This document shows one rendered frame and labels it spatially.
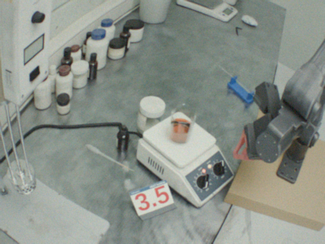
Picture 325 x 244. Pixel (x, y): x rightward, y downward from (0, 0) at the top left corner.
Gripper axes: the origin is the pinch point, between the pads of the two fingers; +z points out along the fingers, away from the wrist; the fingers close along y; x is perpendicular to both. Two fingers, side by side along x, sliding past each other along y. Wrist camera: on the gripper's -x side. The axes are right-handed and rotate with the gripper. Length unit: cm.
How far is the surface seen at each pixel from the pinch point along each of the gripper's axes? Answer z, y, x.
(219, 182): 8.4, 0.0, 4.1
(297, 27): 40, -111, -98
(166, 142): 10.5, 11.5, -5.4
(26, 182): 4.7, 45.6, 7.6
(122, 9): 45, 5, -71
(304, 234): -3.9, -20.3, 24.3
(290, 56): 61, -118, -87
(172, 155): 8.8, 11.4, -2.1
